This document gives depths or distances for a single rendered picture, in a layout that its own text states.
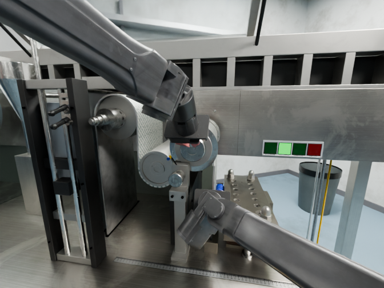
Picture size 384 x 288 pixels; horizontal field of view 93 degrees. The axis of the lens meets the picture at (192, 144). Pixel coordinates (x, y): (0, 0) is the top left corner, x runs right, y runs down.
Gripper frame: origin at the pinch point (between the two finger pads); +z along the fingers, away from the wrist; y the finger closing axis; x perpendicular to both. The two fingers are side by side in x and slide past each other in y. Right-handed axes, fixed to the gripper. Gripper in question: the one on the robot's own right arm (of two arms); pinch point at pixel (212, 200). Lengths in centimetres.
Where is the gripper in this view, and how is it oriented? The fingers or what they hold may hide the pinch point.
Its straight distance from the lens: 63.9
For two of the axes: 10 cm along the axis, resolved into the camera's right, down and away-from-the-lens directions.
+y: 9.9, 0.5, -1.6
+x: 1.0, -9.6, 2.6
